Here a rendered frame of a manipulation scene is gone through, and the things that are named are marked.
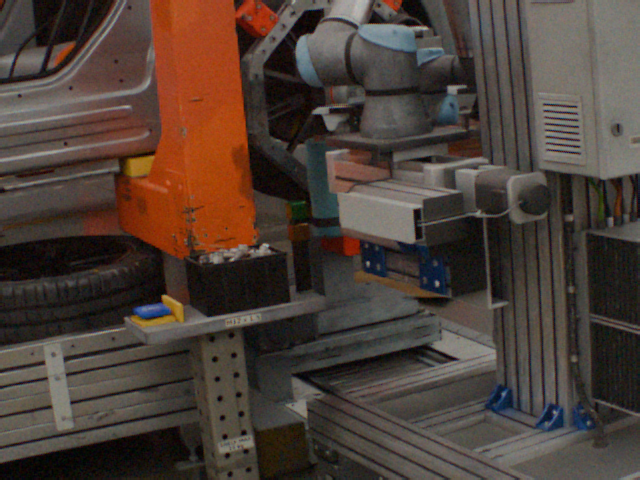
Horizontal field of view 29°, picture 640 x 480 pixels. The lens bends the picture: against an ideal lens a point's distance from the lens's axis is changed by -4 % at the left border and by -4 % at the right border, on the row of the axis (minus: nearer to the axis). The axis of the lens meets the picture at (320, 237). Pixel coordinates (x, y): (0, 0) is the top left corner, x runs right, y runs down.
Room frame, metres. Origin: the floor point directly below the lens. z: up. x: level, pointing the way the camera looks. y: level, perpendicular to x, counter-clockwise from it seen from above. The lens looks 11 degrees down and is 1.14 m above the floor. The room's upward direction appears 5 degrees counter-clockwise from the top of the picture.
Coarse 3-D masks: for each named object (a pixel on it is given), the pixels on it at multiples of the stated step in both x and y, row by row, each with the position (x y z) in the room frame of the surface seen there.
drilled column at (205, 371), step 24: (192, 336) 2.81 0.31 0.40; (216, 336) 2.77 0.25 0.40; (240, 336) 2.79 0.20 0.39; (192, 360) 2.83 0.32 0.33; (216, 360) 2.79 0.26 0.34; (240, 360) 2.79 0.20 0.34; (216, 384) 2.76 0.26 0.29; (240, 384) 2.79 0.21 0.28; (216, 408) 2.76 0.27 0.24; (240, 408) 2.78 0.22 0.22; (216, 432) 2.76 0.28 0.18; (240, 432) 2.79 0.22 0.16; (216, 456) 2.76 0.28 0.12; (240, 456) 2.78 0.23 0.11
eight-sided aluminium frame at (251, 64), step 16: (288, 0) 3.51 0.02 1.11; (304, 0) 3.48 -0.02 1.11; (320, 0) 3.50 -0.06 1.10; (288, 16) 3.46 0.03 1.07; (384, 16) 3.58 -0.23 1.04; (272, 32) 3.44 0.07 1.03; (256, 48) 3.43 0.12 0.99; (272, 48) 3.44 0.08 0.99; (240, 64) 3.46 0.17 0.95; (256, 64) 3.42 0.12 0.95; (256, 80) 3.42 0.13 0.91; (256, 96) 3.42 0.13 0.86; (256, 112) 3.42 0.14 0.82; (256, 128) 3.41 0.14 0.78; (256, 144) 3.41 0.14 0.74; (272, 144) 3.43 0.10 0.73; (272, 160) 3.47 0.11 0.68; (288, 160) 3.45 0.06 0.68; (304, 176) 3.46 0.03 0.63
